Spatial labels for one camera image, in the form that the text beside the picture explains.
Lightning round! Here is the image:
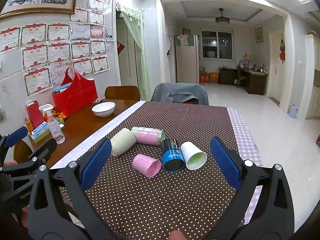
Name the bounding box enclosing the dark wooden desk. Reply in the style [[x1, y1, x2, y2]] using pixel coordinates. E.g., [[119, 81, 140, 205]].
[[219, 67, 268, 95]]

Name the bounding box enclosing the clear spray bottle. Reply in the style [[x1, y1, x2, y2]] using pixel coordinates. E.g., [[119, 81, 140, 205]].
[[39, 104, 65, 145]]

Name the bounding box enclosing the ceiling lamp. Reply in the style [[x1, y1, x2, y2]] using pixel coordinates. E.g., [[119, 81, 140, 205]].
[[215, 8, 231, 24]]

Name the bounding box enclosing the white bowl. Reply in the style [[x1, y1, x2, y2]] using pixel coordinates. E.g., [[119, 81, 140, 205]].
[[92, 102, 116, 118]]

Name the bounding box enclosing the wooden chair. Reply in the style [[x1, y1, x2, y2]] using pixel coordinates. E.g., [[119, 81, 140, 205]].
[[105, 86, 140, 101]]

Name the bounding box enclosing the grey covered chair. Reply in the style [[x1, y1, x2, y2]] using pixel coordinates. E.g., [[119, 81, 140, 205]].
[[151, 83, 209, 105]]

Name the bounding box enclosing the window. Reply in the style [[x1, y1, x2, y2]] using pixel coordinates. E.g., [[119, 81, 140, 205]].
[[201, 31, 234, 61]]

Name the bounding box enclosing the pink cup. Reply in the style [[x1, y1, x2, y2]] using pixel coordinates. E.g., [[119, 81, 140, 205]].
[[132, 154, 162, 178]]

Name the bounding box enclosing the white refrigerator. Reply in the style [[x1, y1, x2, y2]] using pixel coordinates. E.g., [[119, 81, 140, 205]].
[[175, 35, 200, 84]]

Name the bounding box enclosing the blue kettle on floor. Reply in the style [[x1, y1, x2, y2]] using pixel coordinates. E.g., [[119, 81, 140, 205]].
[[288, 104, 298, 119]]

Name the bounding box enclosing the green tray with boxes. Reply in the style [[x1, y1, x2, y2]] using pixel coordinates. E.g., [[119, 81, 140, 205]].
[[28, 118, 65, 143]]

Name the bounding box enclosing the red felt bag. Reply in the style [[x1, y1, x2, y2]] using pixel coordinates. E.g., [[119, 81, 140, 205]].
[[52, 67, 98, 116]]

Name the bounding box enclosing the red small box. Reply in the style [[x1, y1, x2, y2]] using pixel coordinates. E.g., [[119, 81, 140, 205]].
[[26, 100, 44, 128]]

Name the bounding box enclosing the pink green glass jar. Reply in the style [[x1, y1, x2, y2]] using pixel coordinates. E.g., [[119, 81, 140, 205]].
[[131, 126, 165, 146]]

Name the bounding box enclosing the right hand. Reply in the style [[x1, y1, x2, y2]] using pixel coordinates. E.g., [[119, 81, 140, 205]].
[[168, 230, 187, 240]]

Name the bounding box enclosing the white paper cup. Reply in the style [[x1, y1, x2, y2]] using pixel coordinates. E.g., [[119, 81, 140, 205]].
[[181, 141, 207, 170]]

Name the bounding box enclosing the pink checkered tablecloth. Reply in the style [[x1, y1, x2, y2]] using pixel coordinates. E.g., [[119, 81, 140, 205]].
[[227, 107, 263, 224]]

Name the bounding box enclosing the pale green cup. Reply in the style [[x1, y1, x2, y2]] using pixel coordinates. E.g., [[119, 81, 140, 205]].
[[111, 128, 137, 157]]

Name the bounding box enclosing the black blue canister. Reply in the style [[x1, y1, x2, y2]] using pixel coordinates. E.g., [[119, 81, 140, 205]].
[[160, 138, 185, 172]]

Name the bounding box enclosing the green door curtain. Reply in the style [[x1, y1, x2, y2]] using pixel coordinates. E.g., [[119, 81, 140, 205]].
[[114, 0, 150, 100]]

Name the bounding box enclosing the left hand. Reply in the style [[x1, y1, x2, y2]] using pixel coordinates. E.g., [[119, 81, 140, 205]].
[[3, 160, 30, 229]]

